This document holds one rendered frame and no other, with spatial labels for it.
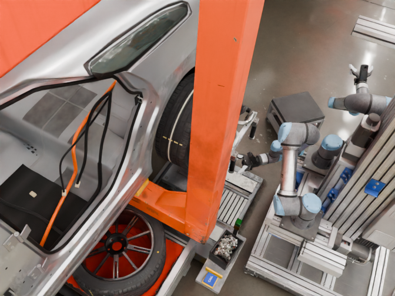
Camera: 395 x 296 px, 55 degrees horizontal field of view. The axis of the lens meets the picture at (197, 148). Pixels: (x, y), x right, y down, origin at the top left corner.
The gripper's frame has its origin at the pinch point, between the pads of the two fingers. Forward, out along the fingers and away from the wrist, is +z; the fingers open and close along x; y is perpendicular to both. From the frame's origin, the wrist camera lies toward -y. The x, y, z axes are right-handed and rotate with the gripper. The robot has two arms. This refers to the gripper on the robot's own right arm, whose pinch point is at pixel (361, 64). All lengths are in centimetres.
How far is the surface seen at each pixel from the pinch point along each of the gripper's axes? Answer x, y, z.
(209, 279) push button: -83, 65, -142
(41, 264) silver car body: -155, -9, -173
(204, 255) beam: -95, 99, -114
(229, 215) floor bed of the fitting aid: -82, 112, -70
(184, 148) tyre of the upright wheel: -108, 14, -79
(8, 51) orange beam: -86, -153, -192
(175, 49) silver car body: -111, -51, -61
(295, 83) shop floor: -34, 120, 108
